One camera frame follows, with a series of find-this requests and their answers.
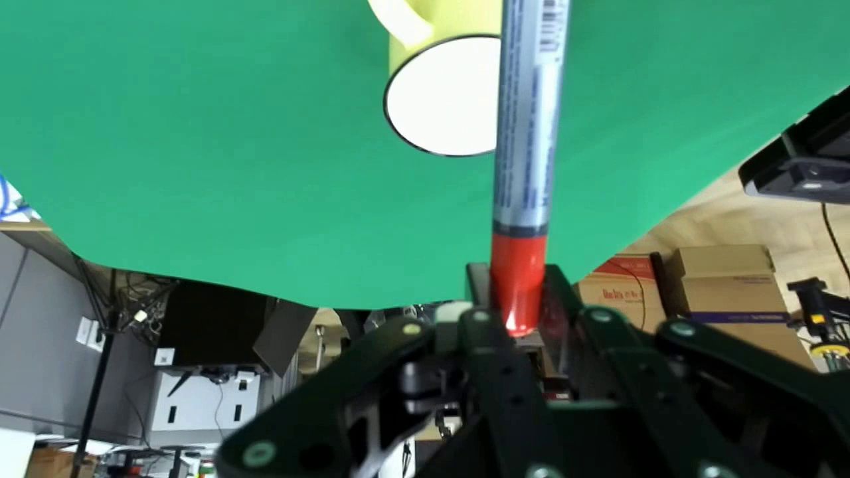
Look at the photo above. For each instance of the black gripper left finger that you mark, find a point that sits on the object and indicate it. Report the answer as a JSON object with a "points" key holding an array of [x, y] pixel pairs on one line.
{"points": [[389, 399]]}

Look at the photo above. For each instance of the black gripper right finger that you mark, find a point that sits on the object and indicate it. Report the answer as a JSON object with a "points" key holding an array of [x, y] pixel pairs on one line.
{"points": [[706, 399]]}

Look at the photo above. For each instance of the red capped marker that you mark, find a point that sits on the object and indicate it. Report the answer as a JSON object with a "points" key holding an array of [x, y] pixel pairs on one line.
{"points": [[528, 151]]}

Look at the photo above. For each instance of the yellow enamel mug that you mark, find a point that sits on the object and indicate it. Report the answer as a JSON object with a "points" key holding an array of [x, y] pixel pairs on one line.
{"points": [[442, 96]]}

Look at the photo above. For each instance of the plain brown cardboard box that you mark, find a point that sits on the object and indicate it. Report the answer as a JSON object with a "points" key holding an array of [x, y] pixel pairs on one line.
{"points": [[725, 279]]}

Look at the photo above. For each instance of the cardboard box with red print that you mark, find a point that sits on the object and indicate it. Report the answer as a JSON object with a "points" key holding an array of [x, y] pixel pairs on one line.
{"points": [[624, 294]]}

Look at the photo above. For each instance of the black and yellow tool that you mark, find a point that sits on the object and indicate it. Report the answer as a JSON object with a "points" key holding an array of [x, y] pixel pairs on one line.
{"points": [[824, 323]]}

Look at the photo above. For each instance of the white box with black marks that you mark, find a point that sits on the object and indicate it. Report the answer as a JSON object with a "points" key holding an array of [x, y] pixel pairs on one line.
{"points": [[203, 407]]}

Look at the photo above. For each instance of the black device with grey label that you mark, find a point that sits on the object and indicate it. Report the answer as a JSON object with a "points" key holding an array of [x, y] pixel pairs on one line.
{"points": [[806, 155]]}

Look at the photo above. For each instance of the black stand pole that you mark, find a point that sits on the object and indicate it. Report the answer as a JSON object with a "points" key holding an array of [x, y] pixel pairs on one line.
{"points": [[99, 372]]}

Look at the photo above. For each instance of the green tablecloth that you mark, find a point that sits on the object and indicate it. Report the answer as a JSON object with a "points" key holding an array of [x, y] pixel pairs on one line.
{"points": [[220, 151]]}

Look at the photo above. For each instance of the grey cabinet desk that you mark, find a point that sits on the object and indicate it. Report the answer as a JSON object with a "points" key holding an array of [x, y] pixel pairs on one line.
{"points": [[43, 354]]}

